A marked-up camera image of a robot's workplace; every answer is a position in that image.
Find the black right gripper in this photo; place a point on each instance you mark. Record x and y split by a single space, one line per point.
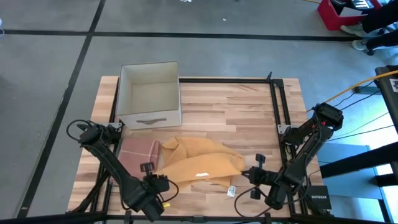
269 179

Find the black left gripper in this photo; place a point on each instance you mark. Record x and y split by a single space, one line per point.
157 185

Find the pink towel with white stripes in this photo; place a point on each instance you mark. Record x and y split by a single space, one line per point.
136 155

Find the mustard yellow towel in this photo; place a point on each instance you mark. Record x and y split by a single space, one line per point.
202 161

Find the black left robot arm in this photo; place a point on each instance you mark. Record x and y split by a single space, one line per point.
109 158

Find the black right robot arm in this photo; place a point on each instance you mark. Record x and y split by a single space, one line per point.
306 146

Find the white fabric storage box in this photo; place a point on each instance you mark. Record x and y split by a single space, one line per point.
149 93

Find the blue panel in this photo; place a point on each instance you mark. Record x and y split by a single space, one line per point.
351 186

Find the black equipment case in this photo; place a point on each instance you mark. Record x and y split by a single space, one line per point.
385 102

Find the red plastic bin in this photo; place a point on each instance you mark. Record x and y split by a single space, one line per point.
332 20

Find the person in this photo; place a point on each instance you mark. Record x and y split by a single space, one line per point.
382 21

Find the black Netgear network switch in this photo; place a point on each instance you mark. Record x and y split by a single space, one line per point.
318 197

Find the black aluminium rig frame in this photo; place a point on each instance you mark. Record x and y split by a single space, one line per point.
224 80

